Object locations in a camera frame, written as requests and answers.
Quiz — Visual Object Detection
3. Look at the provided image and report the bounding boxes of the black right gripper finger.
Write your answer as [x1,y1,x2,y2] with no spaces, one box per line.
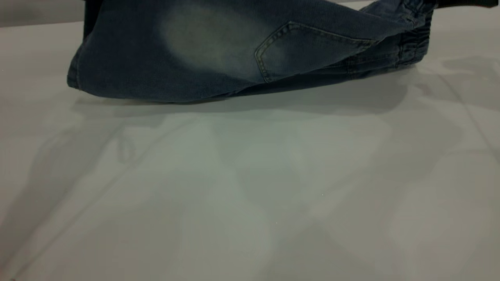
[434,0,500,9]

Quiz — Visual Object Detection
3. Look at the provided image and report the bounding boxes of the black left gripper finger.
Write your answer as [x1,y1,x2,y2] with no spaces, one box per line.
[83,0,104,39]

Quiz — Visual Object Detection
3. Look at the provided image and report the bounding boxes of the blue denim pants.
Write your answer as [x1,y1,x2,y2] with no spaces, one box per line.
[66,0,436,104]

